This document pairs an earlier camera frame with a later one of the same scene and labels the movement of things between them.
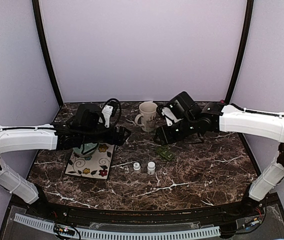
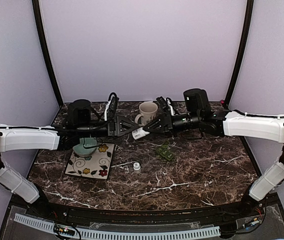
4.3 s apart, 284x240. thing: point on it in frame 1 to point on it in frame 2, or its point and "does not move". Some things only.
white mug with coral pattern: (147, 116) does not move
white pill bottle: (136, 167) does not move
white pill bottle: (151, 168) to (139, 133)
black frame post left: (36, 5) does not move
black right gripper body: (169, 137) to (168, 123)
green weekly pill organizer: (166, 152) does not move
